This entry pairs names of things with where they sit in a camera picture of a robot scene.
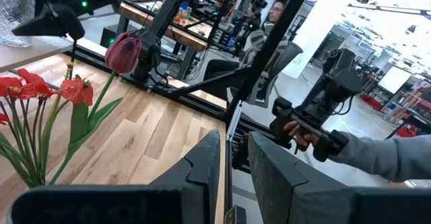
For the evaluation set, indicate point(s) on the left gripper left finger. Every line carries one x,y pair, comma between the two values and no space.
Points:
198,183

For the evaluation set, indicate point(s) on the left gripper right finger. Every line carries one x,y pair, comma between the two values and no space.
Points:
286,183

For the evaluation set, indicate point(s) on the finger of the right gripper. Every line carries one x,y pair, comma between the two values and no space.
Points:
54,22

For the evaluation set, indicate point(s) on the purple artificial tulip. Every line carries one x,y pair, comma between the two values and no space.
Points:
123,52

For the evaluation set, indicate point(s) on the red artificial flower bunch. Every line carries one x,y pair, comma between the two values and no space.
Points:
77,91

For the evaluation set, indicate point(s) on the person's forearm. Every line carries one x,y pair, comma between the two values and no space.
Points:
387,156

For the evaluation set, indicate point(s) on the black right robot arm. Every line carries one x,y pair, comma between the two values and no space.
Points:
148,56

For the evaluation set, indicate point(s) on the wooden shelf with black legs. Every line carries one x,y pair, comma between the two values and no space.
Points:
33,54

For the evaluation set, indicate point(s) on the black box with green light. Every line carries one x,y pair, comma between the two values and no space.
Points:
106,35

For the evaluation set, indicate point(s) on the wooden workbench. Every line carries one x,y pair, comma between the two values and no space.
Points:
161,29

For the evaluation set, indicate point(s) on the grey office chair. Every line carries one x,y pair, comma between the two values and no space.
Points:
286,59

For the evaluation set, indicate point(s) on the person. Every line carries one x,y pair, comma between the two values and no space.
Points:
259,44

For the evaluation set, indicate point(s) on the white lit display screen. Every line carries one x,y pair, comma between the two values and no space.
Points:
394,80

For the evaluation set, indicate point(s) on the black slotted bracket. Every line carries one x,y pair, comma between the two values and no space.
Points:
240,150

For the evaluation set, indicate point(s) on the black table edge rail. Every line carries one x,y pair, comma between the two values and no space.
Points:
188,102

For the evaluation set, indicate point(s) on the black diagonal frame brace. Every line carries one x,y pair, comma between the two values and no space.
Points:
215,82

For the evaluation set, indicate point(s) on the black rig frame post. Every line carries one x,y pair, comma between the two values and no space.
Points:
271,49

